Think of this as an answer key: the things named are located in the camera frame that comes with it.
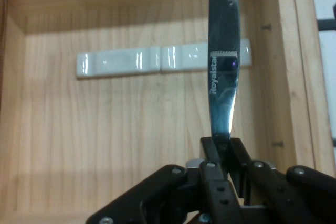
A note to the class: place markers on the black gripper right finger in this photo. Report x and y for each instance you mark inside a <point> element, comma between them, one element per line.
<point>288,197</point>

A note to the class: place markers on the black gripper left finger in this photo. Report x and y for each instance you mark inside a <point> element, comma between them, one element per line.
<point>218,195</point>

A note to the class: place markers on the steel table knife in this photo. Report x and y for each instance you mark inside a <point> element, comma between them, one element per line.
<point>223,24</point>

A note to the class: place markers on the light wooden drawer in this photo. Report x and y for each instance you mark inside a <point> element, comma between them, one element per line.
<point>105,129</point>

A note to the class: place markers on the white ceramic cutlery rest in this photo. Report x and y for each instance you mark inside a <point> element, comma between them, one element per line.
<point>183,58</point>
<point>118,62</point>

